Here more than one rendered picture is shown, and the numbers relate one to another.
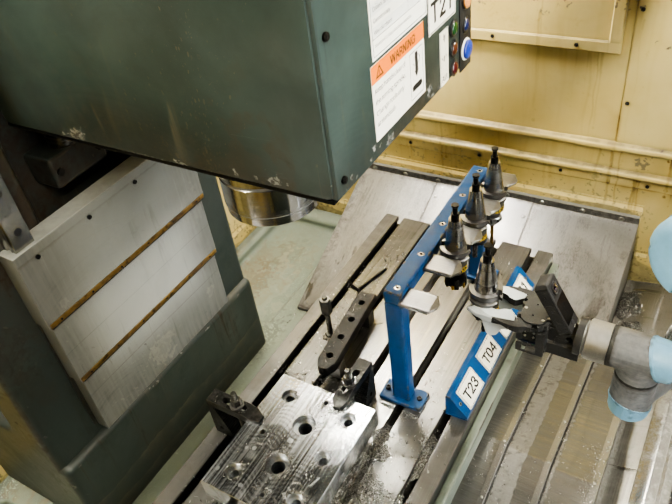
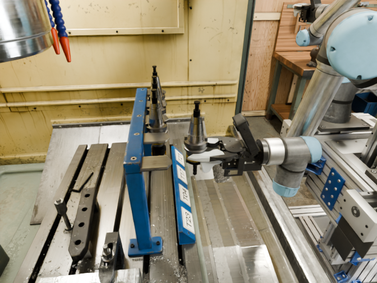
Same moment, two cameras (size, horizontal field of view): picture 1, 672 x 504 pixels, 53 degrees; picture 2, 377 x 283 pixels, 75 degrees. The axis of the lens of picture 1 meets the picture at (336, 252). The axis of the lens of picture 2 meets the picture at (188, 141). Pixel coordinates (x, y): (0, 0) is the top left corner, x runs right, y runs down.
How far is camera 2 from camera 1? 0.77 m
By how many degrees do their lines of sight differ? 34
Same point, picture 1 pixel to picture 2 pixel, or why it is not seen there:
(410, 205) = (89, 141)
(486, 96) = (119, 69)
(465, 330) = (160, 189)
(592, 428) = (239, 217)
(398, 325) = (139, 190)
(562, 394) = (216, 206)
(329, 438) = not seen: outside the picture
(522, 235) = not seen: hidden behind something
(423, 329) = not seen: hidden behind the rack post
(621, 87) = (187, 52)
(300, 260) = (22, 196)
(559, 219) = (170, 127)
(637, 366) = (303, 155)
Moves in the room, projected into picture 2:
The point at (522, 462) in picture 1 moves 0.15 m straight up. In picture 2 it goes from (224, 253) to (228, 225)
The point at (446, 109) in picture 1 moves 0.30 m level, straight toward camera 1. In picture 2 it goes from (97, 81) to (113, 101)
